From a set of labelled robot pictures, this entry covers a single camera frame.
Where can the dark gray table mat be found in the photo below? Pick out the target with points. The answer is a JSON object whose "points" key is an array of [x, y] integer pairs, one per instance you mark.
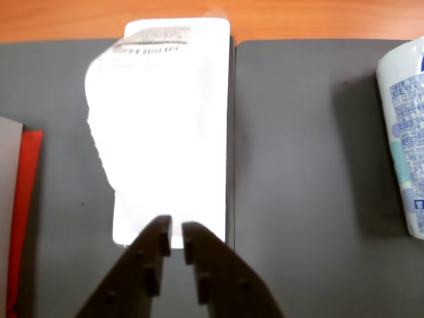
{"points": [[59, 99], [298, 165]]}

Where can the white packaged sandwich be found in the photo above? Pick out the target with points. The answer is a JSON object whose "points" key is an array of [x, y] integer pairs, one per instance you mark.
{"points": [[159, 132]]}

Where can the red tape marker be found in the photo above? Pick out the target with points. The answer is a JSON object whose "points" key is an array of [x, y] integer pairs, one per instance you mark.
{"points": [[24, 198]]}

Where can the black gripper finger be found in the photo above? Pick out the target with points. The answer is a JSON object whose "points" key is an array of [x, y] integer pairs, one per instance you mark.
{"points": [[228, 275], [132, 281]]}

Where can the gray paper tray box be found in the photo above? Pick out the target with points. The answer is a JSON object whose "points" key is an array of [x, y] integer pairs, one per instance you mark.
{"points": [[8, 198]]}

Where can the Milkis drink can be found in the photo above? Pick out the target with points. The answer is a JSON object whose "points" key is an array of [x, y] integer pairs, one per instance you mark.
{"points": [[407, 132]]}

